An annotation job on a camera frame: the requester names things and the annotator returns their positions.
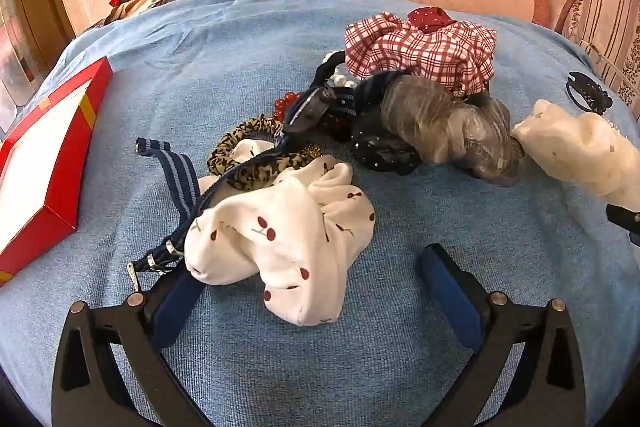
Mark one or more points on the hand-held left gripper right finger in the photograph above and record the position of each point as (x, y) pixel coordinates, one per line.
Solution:
(445, 287)

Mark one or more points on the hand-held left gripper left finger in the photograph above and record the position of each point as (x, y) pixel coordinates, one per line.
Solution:
(175, 304)

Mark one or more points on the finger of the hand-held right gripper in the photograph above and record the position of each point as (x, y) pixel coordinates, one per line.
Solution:
(626, 222)

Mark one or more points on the cream scrunchie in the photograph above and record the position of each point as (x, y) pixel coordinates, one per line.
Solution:
(575, 147)

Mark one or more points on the white cherry print scrunchie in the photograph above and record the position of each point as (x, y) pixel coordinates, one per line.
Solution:
(290, 227)

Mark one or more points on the grey sheer scrunchie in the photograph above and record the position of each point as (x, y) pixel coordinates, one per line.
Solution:
(440, 122)

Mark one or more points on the red cardboard box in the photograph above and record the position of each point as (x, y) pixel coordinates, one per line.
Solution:
(30, 157)

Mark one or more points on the red plaid scrunchie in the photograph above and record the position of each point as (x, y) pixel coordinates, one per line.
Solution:
(425, 47)

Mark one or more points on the blue blanket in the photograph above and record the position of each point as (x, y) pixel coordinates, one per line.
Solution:
(400, 232)

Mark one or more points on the black dotted scrunchie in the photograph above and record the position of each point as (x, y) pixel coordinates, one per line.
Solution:
(380, 152)

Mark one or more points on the striped floral cushion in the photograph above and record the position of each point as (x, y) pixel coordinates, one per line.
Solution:
(610, 22)

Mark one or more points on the navy ribbon hair clip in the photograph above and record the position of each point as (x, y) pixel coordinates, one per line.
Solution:
(307, 112)

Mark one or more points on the dark red dotted scrunchie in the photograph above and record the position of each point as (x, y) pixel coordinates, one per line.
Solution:
(425, 18)

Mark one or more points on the wooden glass door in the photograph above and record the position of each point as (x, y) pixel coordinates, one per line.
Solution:
(20, 57)

